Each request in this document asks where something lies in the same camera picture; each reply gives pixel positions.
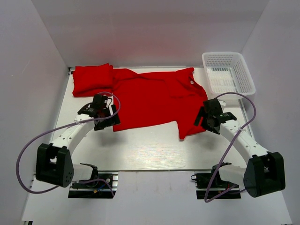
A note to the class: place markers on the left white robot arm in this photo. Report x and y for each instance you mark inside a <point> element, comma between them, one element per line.
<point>54,160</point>

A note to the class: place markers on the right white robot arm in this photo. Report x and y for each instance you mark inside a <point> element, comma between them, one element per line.
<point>264,172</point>

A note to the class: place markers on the white plastic basket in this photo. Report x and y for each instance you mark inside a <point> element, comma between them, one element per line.
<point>227,74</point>

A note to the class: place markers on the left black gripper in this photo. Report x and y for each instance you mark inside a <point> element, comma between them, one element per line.
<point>101,125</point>

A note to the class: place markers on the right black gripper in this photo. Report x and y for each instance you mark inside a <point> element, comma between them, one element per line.
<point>200,114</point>

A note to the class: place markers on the folded red t shirt stack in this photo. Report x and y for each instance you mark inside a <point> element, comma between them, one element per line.
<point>90,80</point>

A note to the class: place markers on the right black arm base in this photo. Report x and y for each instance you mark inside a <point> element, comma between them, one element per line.
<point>201,180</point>

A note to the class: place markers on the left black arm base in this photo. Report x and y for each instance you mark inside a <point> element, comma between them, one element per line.
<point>104,187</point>

